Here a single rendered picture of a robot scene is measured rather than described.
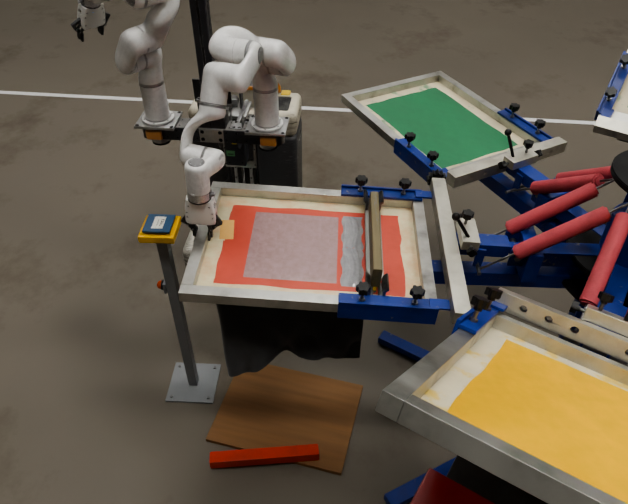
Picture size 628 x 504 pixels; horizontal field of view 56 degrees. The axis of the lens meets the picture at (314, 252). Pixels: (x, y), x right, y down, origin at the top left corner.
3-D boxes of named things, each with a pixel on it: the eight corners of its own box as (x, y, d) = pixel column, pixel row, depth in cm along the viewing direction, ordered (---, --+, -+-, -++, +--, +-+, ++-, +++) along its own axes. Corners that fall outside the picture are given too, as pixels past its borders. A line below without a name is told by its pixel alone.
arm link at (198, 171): (198, 140, 190) (227, 145, 189) (201, 168, 197) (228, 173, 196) (179, 165, 179) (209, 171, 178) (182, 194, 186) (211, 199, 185)
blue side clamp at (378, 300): (336, 318, 180) (338, 302, 176) (337, 305, 184) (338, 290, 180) (435, 324, 180) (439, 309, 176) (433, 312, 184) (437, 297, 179)
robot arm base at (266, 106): (255, 112, 241) (253, 76, 230) (286, 113, 240) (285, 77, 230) (248, 131, 229) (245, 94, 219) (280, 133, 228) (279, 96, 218)
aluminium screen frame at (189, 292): (179, 301, 181) (178, 292, 178) (213, 189, 224) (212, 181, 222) (436, 319, 180) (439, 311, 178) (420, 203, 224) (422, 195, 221)
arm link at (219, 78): (225, 37, 193) (268, 43, 189) (217, 103, 198) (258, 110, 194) (202, 28, 177) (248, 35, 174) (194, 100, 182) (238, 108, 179)
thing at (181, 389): (165, 401, 271) (120, 243, 207) (176, 363, 287) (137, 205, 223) (213, 403, 270) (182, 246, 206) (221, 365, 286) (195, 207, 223)
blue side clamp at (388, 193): (339, 206, 222) (341, 191, 217) (340, 198, 226) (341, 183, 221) (419, 212, 222) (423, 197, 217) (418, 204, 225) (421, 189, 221)
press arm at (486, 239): (455, 254, 197) (458, 243, 194) (453, 242, 202) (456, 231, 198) (507, 258, 197) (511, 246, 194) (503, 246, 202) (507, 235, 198)
